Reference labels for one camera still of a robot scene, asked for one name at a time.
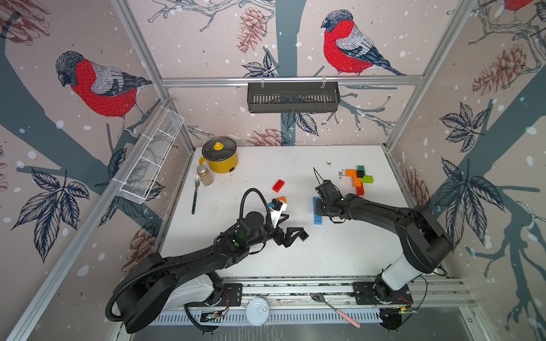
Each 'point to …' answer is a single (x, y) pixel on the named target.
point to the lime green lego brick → (367, 179)
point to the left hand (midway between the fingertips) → (298, 221)
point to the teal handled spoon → (197, 180)
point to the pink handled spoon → (320, 298)
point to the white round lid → (257, 311)
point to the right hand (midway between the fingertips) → (319, 204)
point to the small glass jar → (205, 175)
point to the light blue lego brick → (318, 219)
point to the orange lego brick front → (356, 182)
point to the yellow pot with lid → (220, 154)
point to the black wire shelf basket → (293, 99)
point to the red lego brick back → (278, 185)
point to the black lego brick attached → (360, 173)
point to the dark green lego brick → (360, 168)
